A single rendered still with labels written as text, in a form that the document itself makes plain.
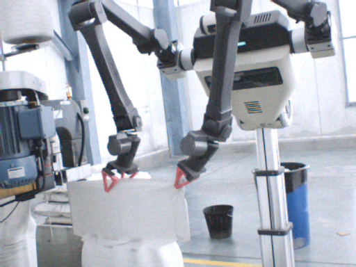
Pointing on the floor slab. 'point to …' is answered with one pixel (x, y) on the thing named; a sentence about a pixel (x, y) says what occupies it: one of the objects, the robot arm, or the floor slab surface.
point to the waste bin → (295, 201)
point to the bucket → (219, 220)
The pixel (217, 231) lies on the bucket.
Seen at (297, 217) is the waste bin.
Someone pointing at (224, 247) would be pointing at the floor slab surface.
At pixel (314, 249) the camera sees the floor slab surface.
